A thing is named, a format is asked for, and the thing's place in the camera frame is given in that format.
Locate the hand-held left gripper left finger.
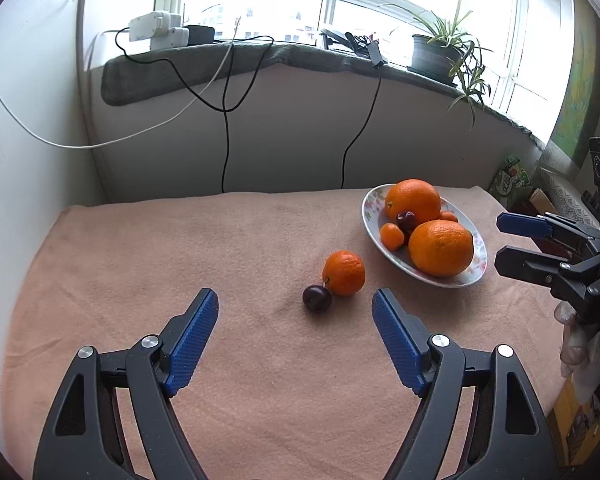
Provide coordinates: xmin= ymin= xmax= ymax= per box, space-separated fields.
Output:
xmin=32 ymin=287 xmax=220 ymax=480

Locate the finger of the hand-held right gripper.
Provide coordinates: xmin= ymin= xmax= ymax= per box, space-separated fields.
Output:
xmin=496 ymin=211 xmax=600 ymax=256
xmin=494 ymin=245 xmax=600 ymax=302

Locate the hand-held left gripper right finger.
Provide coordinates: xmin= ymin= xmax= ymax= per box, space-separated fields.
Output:
xmin=371 ymin=287 xmax=561 ymax=480

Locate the large orange with green stem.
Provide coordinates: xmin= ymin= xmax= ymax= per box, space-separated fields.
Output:
xmin=408 ymin=220 xmax=475 ymax=278

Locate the small mandarin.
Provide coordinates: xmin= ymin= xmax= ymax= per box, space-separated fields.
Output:
xmin=322 ymin=251 xmax=366 ymax=297

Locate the dark plum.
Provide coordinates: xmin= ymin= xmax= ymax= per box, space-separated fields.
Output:
xmin=302 ymin=284 xmax=333 ymax=315

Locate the white floral plate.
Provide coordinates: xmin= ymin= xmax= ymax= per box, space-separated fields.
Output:
xmin=362 ymin=184 xmax=488 ymax=288

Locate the person's right hand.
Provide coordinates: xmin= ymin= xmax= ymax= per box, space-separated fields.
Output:
xmin=555 ymin=302 xmax=600 ymax=378

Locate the cardboard box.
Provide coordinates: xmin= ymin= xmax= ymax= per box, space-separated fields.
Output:
xmin=517 ymin=187 xmax=556 ymax=221

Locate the grey patterned cloth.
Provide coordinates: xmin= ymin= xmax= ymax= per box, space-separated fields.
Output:
xmin=537 ymin=165 xmax=600 ymax=231

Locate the green snack packet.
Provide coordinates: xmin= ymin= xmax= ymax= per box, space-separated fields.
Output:
xmin=490 ymin=155 xmax=531 ymax=198

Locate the pink blanket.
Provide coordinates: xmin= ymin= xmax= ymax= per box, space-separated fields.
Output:
xmin=0 ymin=185 xmax=581 ymax=480

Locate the yellow box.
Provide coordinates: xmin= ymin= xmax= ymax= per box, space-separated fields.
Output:
xmin=550 ymin=375 xmax=600 ymax=466

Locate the potted spider plant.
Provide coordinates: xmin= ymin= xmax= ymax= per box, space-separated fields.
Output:
xmin=380 ymin=0 xmax=493 ymax=131

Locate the black device on windowsill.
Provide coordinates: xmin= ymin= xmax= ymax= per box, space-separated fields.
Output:
xmin=320 ymin=27 xmax=361 ymax=53

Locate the grey windowsill cloth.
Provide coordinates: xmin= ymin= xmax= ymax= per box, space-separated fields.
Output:
xmin=101 ymin=42 xmax=546 ymax=148

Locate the white cabinet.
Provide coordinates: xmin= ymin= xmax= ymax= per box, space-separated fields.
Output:
xmin=0 ymin=0 xmax=106 ymax=241

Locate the black power adapter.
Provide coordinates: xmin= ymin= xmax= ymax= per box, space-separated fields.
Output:
xmin=185 ymin=25 xmax=216 ymax=46

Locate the white power strip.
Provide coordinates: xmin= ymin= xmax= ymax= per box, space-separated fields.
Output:
xmin=128 ymin=10 xmax=191 ymax=52

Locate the window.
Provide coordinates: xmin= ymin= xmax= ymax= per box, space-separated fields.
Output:
xmin=85 ymin=0 xmax=576 ymax=136

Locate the wall poster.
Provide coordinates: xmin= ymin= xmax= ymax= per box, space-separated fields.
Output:
xmin=550 ymin=25 xmax=598 ymax=161

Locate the black cable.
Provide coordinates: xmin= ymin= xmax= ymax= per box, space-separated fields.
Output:
xmin=115 ymin=30 xmax=276 ymax=195
xmin=341 ymin=35 xmax=386 ymax=190

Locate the white cable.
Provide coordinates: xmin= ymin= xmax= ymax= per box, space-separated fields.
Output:
xmin=0 ymin=15 xmax=243 ymax=150

